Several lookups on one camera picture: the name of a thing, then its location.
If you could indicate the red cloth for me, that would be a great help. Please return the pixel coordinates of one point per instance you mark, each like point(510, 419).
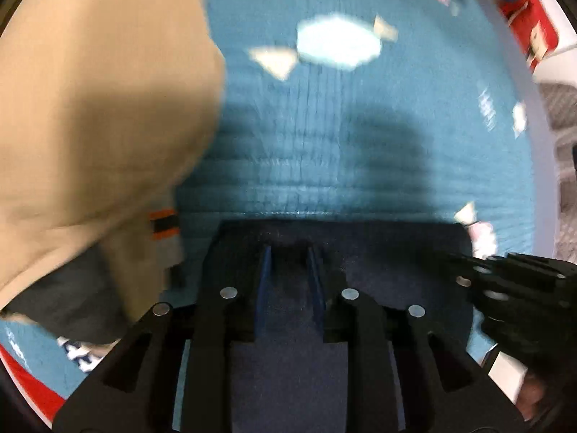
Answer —
point(31, 383)

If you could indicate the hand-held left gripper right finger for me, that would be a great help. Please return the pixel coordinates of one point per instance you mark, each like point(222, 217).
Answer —
point(317, 288)

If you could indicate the teal candy print bedsheet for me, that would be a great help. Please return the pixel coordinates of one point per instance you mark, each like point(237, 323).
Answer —
point(338, 135)

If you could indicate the pink checked blanket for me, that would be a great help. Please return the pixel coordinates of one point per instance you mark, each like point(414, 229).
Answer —
point(563, 112)

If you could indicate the tan jacket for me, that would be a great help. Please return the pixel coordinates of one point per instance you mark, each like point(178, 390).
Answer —
point(90, 121)

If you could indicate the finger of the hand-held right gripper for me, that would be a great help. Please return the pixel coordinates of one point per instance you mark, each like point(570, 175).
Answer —
point(469, 279)

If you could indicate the red cartoon cushion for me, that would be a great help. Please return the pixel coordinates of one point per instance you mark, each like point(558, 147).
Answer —
point(532, 18)

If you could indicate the dark denim jacket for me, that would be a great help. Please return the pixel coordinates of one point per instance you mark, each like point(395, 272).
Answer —
point(293, 370)

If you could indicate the person's right hand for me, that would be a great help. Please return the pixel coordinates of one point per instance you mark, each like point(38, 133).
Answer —
point(536, 392)

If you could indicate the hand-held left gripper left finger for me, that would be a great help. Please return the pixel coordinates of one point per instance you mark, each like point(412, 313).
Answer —
point(262, 293)

